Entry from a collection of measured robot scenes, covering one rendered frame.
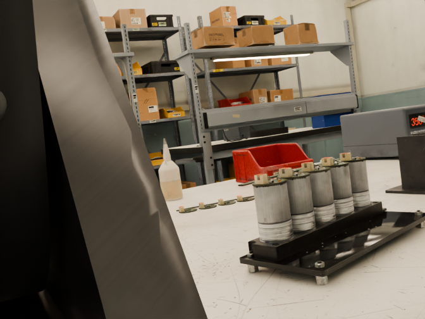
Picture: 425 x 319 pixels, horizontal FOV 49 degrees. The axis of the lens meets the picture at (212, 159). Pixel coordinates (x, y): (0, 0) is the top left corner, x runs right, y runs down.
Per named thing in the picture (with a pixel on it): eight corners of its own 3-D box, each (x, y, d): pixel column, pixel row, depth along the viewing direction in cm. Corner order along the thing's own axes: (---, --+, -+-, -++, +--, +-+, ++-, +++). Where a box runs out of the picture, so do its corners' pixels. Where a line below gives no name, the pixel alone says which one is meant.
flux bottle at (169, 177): (183, 196, 77) (175, 137, 77) (182, 199, 74) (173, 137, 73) (163, 199, 78) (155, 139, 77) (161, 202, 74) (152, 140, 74)
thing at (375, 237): (354, 221, 44) (353, 209, 44) (432, 225, 39) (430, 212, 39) (240, 273, 34) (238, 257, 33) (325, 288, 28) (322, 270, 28)
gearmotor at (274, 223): (301, 247, 34) (293, 176, 33) (281, 256, 32) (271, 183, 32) (275, 243, 35) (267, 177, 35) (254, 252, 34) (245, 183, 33)
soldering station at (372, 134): (444, 150, 91) (439, 102, 91) (409, 159, 85) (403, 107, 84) (379, 153, 104) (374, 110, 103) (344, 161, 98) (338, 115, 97)
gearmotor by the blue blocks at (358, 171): (377, 212, 41) (370, 155, 41) (363, 219, 40) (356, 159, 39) (351, 211, 43) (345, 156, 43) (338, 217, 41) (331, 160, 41)
